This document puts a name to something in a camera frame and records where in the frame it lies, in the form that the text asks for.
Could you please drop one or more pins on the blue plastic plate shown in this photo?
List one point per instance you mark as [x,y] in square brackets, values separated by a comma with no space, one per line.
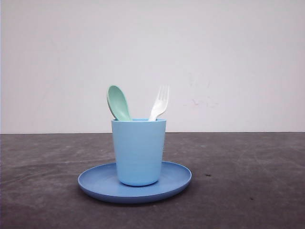
[101,182]

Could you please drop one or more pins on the mint green plastic spoon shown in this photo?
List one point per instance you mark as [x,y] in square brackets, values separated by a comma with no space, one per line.
[117,104]

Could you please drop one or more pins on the light blue plastic cup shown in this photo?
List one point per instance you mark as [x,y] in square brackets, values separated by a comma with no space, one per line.
[138,147]

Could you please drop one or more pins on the white plastic fork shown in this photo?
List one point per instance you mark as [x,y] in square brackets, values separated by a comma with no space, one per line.
[160,104]

